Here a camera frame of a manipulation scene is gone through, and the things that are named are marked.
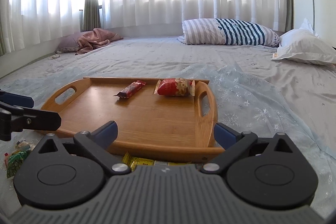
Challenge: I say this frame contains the striped pillow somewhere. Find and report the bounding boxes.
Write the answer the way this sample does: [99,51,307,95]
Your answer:
[178,18,280,47]

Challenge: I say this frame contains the wooden serving tray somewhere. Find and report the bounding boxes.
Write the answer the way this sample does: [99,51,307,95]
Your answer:
[42,77,224,163]

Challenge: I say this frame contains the olive green drape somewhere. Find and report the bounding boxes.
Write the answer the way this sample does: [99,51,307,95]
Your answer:
[83,0,101,31]

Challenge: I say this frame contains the pink crumpled cloth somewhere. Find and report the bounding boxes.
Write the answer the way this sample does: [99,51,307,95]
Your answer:
[76,28,123,55]

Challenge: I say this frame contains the green snack packet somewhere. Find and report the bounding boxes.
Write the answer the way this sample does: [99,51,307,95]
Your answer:
[6,150,31,178]

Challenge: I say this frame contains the light blue snowflake sheer cloth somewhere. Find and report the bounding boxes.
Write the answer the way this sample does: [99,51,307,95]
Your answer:
[1,60,335,217]

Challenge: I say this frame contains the white pillow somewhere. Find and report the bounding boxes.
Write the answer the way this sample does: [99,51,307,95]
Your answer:
[271,18,335,66]

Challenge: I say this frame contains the mauve pillow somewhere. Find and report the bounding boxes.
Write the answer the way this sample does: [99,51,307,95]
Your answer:
[56,32,86,53]

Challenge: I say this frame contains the small dark red snack bar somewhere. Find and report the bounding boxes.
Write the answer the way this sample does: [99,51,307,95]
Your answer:
[115,80,146,99]

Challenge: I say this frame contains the red peanut snack bag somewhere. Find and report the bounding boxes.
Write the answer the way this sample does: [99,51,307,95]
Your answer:
[153,78,195,97]

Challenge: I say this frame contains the yellow snack packet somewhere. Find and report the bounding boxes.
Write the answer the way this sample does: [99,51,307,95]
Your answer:
[122,152,189,171]

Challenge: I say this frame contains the grey bed sheet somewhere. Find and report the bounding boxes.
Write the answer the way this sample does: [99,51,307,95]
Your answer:
[0,35,336,151]

